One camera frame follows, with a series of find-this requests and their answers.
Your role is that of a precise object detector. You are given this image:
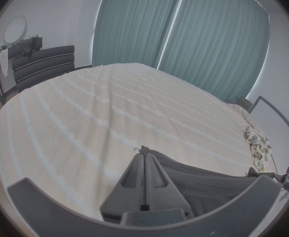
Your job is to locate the black T-shirt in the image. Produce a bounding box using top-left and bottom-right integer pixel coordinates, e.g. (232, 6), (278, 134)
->
(135, 146), (277, 217)

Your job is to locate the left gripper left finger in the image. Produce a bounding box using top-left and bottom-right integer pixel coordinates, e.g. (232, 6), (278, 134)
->
(100, 154), (145, 220)

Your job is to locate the white printed pyjama top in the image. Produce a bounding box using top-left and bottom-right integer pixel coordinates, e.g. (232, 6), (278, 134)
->
(243, 126), (273, 172)

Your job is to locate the bed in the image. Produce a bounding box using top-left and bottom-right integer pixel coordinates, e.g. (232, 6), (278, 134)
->
(0, 63), (289, 222)

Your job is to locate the white cloth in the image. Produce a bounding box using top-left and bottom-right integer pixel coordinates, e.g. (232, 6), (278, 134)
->
(0, 50), (10, 78)

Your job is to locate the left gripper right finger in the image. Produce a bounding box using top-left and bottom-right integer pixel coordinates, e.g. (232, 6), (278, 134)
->
(145, 153), (194, 217)

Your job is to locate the blue-green curtain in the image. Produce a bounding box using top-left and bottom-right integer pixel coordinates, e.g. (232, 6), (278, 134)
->
(91, 0), (186, 70)
(157, 0), (270, 104)

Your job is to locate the grey bedside table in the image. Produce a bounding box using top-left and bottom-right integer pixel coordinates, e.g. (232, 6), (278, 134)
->
(225, 96), (253, 109)

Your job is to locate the black chest of drawers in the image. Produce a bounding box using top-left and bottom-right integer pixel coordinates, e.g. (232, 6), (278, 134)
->
(11, 45), (75, 93)

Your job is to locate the round white mirror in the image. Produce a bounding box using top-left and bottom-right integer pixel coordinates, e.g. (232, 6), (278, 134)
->
(4, 16), (27, 45)

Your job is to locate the dark grey garment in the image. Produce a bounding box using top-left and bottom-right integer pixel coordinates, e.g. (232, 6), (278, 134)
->
(19, 37), (40, 57)

